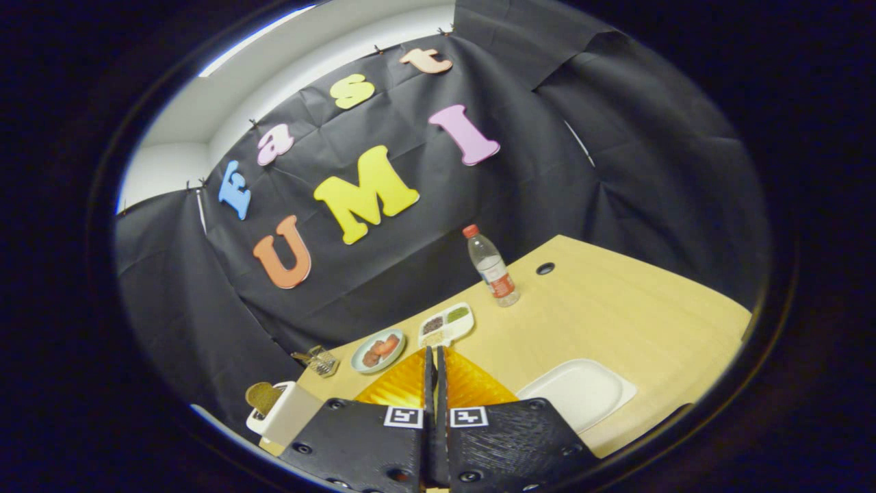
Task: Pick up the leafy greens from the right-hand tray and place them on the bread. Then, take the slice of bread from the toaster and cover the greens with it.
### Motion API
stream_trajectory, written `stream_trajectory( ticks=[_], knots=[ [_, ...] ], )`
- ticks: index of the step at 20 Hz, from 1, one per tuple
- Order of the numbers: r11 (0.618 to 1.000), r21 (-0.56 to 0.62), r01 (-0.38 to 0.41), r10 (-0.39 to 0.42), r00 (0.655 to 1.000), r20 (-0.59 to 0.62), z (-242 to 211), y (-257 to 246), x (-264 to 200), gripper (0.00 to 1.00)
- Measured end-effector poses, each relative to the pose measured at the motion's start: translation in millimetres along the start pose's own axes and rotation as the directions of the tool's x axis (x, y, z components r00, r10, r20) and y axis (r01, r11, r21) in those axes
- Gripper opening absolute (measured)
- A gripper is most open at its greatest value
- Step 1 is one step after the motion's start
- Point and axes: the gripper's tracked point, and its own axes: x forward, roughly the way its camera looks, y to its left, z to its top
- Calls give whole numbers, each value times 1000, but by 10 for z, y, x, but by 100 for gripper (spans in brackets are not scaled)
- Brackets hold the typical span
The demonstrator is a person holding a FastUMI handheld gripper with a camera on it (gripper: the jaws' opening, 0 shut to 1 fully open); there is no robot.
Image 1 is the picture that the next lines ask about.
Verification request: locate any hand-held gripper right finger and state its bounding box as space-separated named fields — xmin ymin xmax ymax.
xmin=436 ymin=346 xmax=603 ymax=493

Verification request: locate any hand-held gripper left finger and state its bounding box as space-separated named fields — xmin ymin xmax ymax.
xmin=279 ymin=346 xmax=437 ymax=493

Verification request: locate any white toaster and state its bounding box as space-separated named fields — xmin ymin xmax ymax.
xmin=246 ymin=381 xmax=324 ymax=447

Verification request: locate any light green plate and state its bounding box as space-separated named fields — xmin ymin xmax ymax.
xmin=351 ymin=328 xmax=406 ymax=375

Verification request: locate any white rectangular plate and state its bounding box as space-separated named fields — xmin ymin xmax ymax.
xmin=517 ymin=359 xmax=637 ymax=433

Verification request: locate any brown bread slice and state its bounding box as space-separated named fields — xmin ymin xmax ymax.
xmin=246 ymin=382 xmax=285 ymax=416

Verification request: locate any white divided seasoning tray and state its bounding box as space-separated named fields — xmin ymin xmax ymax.
xmin=418 ymin=303 xmax=475 ymax=349

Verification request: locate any clear bottle with red cap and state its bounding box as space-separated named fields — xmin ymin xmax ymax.
xmin=462 ymin=224 xmax=521 ymax=307

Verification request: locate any wire utensil basket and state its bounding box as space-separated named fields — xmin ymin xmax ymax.
xmin=291 ymin=345 xmax=339 ymax=378

